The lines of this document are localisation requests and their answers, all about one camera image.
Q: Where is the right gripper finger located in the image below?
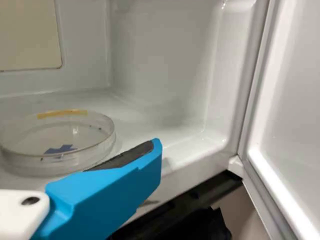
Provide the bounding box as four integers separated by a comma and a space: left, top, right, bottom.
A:
31, 137, 164, 240

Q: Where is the petri dish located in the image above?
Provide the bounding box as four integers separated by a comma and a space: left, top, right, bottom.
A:
0, 108, 117, 176

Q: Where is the white incubator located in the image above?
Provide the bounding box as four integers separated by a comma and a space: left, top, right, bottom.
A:
0, 0, 272, 201

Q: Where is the incubator door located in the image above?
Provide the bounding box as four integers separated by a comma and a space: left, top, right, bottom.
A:
236, 0, 320, 240

